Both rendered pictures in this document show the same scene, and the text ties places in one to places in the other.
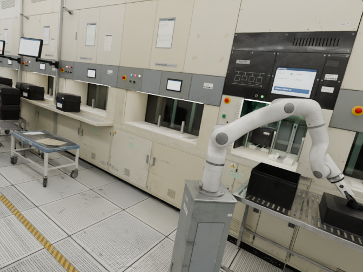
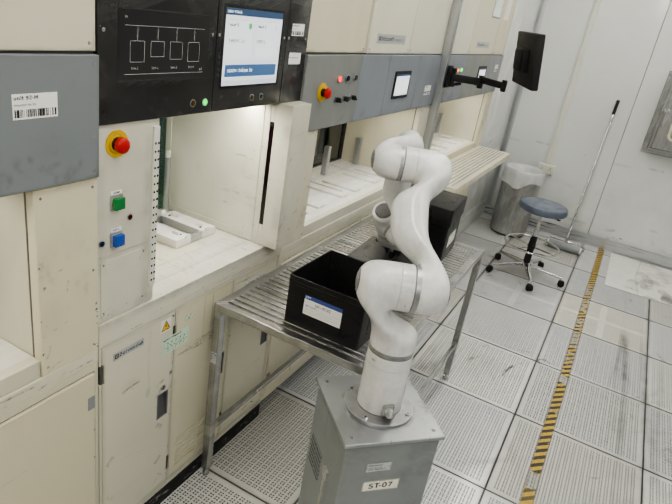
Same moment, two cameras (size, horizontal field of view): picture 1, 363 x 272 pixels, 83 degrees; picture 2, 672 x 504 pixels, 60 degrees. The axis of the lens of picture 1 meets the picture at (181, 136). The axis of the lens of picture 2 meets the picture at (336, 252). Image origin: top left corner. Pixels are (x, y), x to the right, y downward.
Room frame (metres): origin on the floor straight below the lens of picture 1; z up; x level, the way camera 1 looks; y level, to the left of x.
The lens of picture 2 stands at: (1.61, 1.03, 1.74)
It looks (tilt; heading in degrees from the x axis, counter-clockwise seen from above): 23 degrees down; 263
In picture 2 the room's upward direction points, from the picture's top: 10 degrees clockwise
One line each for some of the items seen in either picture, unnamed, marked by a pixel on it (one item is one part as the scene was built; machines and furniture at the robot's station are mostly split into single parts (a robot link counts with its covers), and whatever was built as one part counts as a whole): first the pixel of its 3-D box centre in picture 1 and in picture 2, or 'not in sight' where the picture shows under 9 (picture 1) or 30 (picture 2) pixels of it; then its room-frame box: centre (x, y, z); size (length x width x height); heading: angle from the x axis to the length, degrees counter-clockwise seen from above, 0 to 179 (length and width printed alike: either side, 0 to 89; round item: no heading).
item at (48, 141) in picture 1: (51, 141); not in sight; (2.55, 1.65, 0.47); 0.31 x 0.23 x 0.02; 80
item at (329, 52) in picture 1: (267, 144); (114, 206); (2.16, -0.91, 0.98); 0.95 x 0.88 x 1.95; 149
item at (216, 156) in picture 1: (218, 143); (387, 306); (1.29, -0.24, 1.07); 0.19 x 0.12 x 0.24; 175
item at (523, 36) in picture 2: not in sight; (498, 63); (0.50, -2.21, 1.57); 0.53 x 0.40 x 0.36; 149
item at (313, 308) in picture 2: (274, 183); (342, 297); (1.34, -0.68, 0.85); 0.28 x 0.28 x 0.17; 58
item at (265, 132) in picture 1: (263, 133); not in sight; (2.37, -0.93, 1.06); 0.24 x 0.20 x 0.32; 59
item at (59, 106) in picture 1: (68, 102); not in sight; (3.17, 1.81, 0.93); 0.30 x 0.28 x 0.26; 56
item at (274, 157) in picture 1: (281, 158); (174, 227); (1.96, -0.99, 0.89); 0.22 x 0.21 x 0.04; 149
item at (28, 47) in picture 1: (42, 53); not in sight; (3.30, 2.33, 1.59); 0.50 x 0.41 x 0.36; 149
